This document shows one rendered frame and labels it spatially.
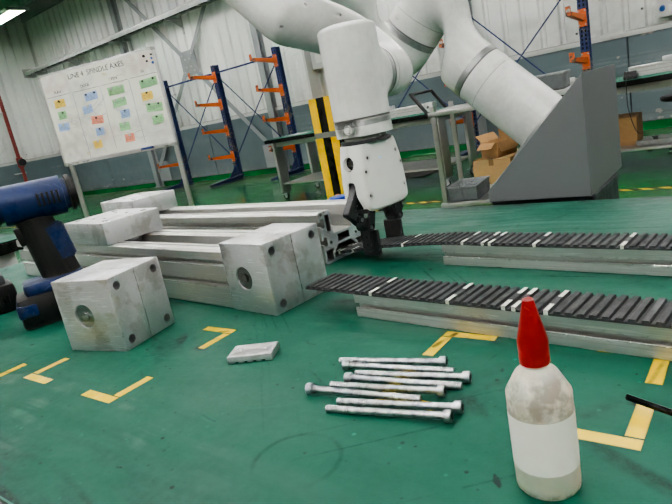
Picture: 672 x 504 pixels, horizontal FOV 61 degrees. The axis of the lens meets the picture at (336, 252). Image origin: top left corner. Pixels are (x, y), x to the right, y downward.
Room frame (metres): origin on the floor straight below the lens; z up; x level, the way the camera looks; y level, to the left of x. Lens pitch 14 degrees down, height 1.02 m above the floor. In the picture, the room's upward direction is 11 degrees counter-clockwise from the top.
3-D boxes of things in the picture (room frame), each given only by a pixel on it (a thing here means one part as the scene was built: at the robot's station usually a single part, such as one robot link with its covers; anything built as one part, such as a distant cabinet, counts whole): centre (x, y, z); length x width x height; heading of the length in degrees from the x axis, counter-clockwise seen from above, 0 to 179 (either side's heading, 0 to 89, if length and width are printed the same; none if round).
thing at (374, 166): (0.86, -0.08, 0.92); 0.10 x 0.07 x 0.11; 135
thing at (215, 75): (11.23, 1.80, 1.10); 3.30 x 0.90 x 2.20; 51
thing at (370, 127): (0.86, -0.07, 0.98); 0.09 x 0.08 x 0.03; 135
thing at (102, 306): (0.74, 0.29, 0.83); 0.11 x 0.10 x 0.10; 152
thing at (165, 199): (1.38, 0.44, 0.87); 0.16 x 0.11 x 0.07; 45
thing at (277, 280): (0.76, 0.08, 0.83); 0.12 x 0.09 x 0.10; 135
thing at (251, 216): (1.20, 0.26, 0.82); 0.80 x 0.10 x 0.09; 45
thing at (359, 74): (0.87, -0.08, 1.06); 0.09 x 0.08 x 0.13; 136
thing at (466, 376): (0.46, -0.04, 0.78); 0.11 x 0.01 x 0.01; 61
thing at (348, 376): (0.45, -0.03, 0.78); 0.11 x 0.01 x 0.01; 61
